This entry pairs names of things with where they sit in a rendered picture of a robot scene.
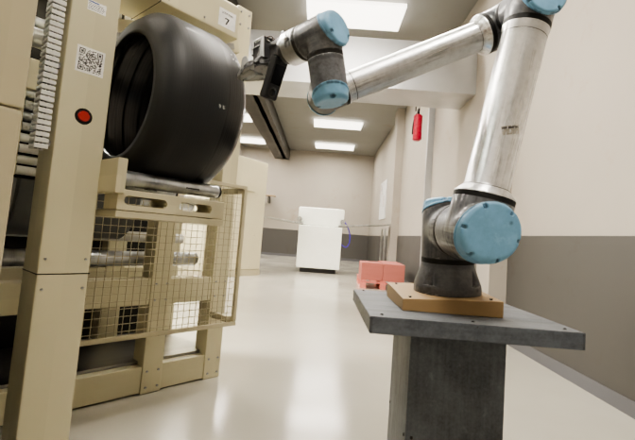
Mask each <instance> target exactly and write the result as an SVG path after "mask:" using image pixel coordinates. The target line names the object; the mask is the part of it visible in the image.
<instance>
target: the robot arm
mask: <svg viewBox="0 0 635 440"><path fill-rule="evenodd" d="M566 1H567V0H503V1H501V2H500V3H499V4H497V5H496V6H494V7H492V8H490V9H488V10H486V11H484V12H482V13H479V14H477V15H475V16H473V17H472V19H471V21H470V23H469V24H467V25H464V26H462V27H459V28H456V29H454V30H451V31H449V32H446V33H443V34H441V35H438V36H436V37H434V38H432V39H429V40H426V41H424V42H420V43H417V44H414V45H412V46H409V47H407V48H405V49H402V50H400V51H397V52H395V53H392V54H390V55H387V56H384V57H382V58H379V59H376V60H373V61H371V62H368V63H366V64H363V65H360V66H358V67H355V68H353V69H350V70H348V71H346V68H345V61H344V55H343V48H342V46H345V45H346V44H347V43H348V41H349V37H350V33H349V30H348V27H347V24H346V22H345V21H344V19H343V18H342V16H341V15H340V14H339V13H338V12H336V11H335V10H332V9H328V10H325V11H323V12H320V13H318V14H317V15H316V16H314V17H312V18H310V19H309V20H307V21H305V22H303V23H301V24H299V25H296V26H295V27H293V28H291V29H289V30H287V31H285V30H283V31H281V37H279V38H277V39H276V40H275V39H274V38H273V37H272V36H268V37H266V36H263V37H261V38H259V39H257V40H255V41H253V42H252V43H251V55H252V56H253V59H251V60H248V58H247V56H244V57H243V58H242V62H241V67H240V71H239V72H238V74H237V79H239V80H241V81H260V80H263V81H264V83H263V86H262V89H261V91H260V95H261V96H262V97H264V98H267V99H270V100H273V101H276V100H277V97H278V94H279V90H280V88H281V85H282V82H283V77H284V74H285V71H286V68H287V64H289V65H290V64H291V65H293V66H298V65H301V64H303V63H305V62H306V61H308V68H309V75H310V85H309V91H308V93H307V102H308V106H309V108H310V109H311V111H312V112H314V113H315V114H317V115H321V116H325V115H329V114H332V113H333V112H335V110H336V109H339V108H342V107H344V106H347V105H349V104H350V103H351V102H353V101H356V100H358V99H361V98H364V97H366V96H369V95H371V94H374V93H378V92H380V91H382V90H384V89H387V88H390V87H392V86H395V85H397V84H400V83H402V82H405V81H406V80H409V79H411V78H414V77H416V76H421V75H423V74H426V73H428V72H431V71H433V70H436V69H437V68H440V67H442V66H445V65H448V64H450V63H453V62H455V61H458V60H460V59H464V58H466V57H468V56H471V55H473V54H476V53H478V54H479V55H482V56H485V55H488V54H490V53H493V52H495V51H497V53H496V57H495V61H494V64H493V68H492V72H491V76H490V80H489V86H488V90H487V94H486V98H485V102H484V106H483V109H482V113H481V117H480V121H479V125H478V129H477V132H476V136H475V140H474V144H473V148H472V154H471V158H470V162H469V166H468V170H467V174H466V177H465V181H464V182H463V183H462V184H461V185H459V186H457V187H456V188H455V189H454V193H453V196H448V197H433V198H428V199H426V200H424V202H423V207H422V211H421V213H422V225H421V263H420V268H419V271H418V273H417V276H416V277H415V280H414V288H413V289H414V290H415V291H416V292H419V293H422V294H426V295H430V296H445V297H477V296H481V295H482V287H481V284H480V281H479V278H478V276H477V273H476V271H475V267H474V264H475V263H476V264H493V263H498V262H501V261H503V260H505V259H507V258H508V257H509V256H511V255H512V254H513V253H514V251H515V250H516V248H517V247H518V245H519V242H520V240H521V236H522V227H521V223H520V220H519V218H518V216H517V214H516V213H515V212H514V211H515V206H516V202H517V201H516V200H515V198H514V197H513V196H512V194H511V193H510V188H511V184H512V180H513V177H514V173H515V169H516V165H517V161H518V158H519V154H520V149H521V145H522V141H523V135H524V131H525V127H526V123H527V119H528V115H529V112H530V107H531V103H532V99H533V95H534V91H535V88H536V84H537V80H538V76H539V72H540V68H541V61H542V57H543V53H544V49H545V45H546V42H547V38H548V35H549V34H550V31H551V27H552V23H553V20H554V16H555V14H556V13H558V12H560V11H561V10H562V8H563V7H564V5H565V4H566ZM269 37H272V39H271V38H269ZM273 39H274V40H273ZM259 40H260V41H259ZM268 40H269V41H268ZM257 41H258V42H257Z"/></svg>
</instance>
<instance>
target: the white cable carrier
mask: <svg viewBox="0 0 635 440"><path fill-rule="evenodd" d="M48 1H49V2H47V8H46V12H47V13H46V15H45V17H46V19H45V24H44V28H45V29H44V30H43V34H44V35H43V40H44V41H43V43H42V45H43V46H42V49H41V51H42V52H41V58H40V62H41V63H40V64H39V68H41V69H39V71H38V74H39V75H38V76H37V79H39V80H38V81H37V85H39V86H37V87H36V91H38V92H35V96H38V97H35V98H34V102H36V103H34V105H33V108H35V109H34V110H33V113H35V115H34V114H33V115H32V119H33V120H32V121H31V125H32V126H31V127H30V131H34V132H30V137H34V138H29V142H30V143H33V144H28V148H31V149H36V150H44V149H48V146H50V143H51V142H50V141H49V139H46V137H47V138H48V137H49V133H47V132H50V130H51V127H50V126H51V121H48V120H52V115H48V114H52V112H53V111H52V110H51V109H53V104H50V103H54V100H55V98H53V97H55V93H53V92H54V91H55V90H56V87H54V86H55V85H56V84H57V81H55V80H57V78H58V76H57V74H58V69H59V68H60V63H59V61H60V59H59V57H60V50H61V47H60V46H61V40H62V36H61V35H62V34H63V28H64V25H63V24H64V19H63V18H64V17H65V13H64V12H65V11H66V8H65V7H66V6H67V2H65V1H67V0H48ZM50 13H51V14H50ZM50 19H51V20H50ZM58 22H59V23H58ZM49 30H50V31H49ZM57 33H58V34H57ZM47 36H49V37H47ZM56 39H57V40H56Z"/></svg>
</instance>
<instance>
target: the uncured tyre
mask: <svg viewBox="0 0 635 440"><path fill-rule="evenodd" d="M186 27H187V28H186ZM188 28H189V29H188ZM190 29H191V30H190ZM192 30H194V31H192ZM195 31H196V32H195ZM198 33H199V34H198ZM200 34H201V35H200ZM202 35H203V36H202ZM204 36H205V37H204ZM230 53H232V54H233V55H234V56H235V54H234V53H233V51H232V50H231V49H230V48H229V47H228V46H227V45H226V44H225V43H224V42H223V41H222V40H221V39H219V38H218V37H216V36H215V35H213V34H211V33H209V32H206V31H204V30H202V29H200V28H198V27H196V26H194V25H191V24H189V23H187V22H185V21H183V20H182V19H180V18H177V17H175V16H173V15H170V14H165V13H160V12H155V13H151V14H148V15H147V16H144V17H142V18H139V19H137V20H135V21H133V22H132V23H130V24H129V25H128V26H127V27H126V28H125V29H124V30H123V31H122V32H121V34H120V35H119V37H118V38H117V40H116V44H115V51H114V59H113V67H112V83H111V90H110V98H109V106H108V114H107V123H106V130H105V138H104V146H103V154H102V160H106V159H112V158H119V157H120V158H125V159H128V160H129V161H128V170H127V171H132V172H138V173H144V174H150V175H155V176H161V177H167V178H177V179H183V180H189V181H194V182H200V183H206V184H207V183H208V182H209V181H210V180H212V179H213V178H214V177H215V176H216V175H217V174H218V173H219V172H220V171H221V170H222V168H223V167H224V166H225V165H226V163H227V162H228V160H229V159H230V157H231V155H232V152H233V150H234V149H235V147H236V145H237V142H238V139H239V136H240V133H241V130H242V126H243V122H244V117H245V109H246V89H245V83H244V81H241V80H239V79H237V74H238V72H239V71H240V65H239V62H238V59H237V58H236V59H237V62H238V64H237V63H236V62H235V61H233V60H232V57H231V54H230ZM235 57H236V56H235ZM218 101H219V102H222V103H225V104H227V106H226V111H222V110H218V109H217V106H218Z"/></svg>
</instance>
